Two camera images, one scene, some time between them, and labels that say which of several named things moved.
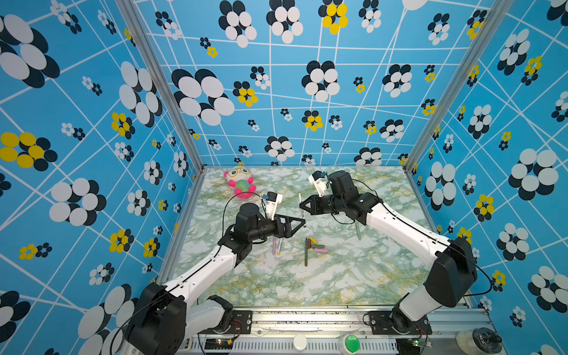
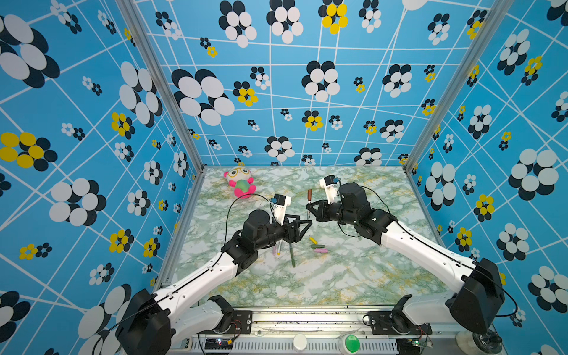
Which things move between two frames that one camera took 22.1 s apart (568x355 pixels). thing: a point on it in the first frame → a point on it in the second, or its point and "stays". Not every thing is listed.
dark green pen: x=306 y=252 → x=291 y=254
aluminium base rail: x=318 y=332 stays
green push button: x=350 y=344 stays
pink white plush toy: x=239 y=177 stays
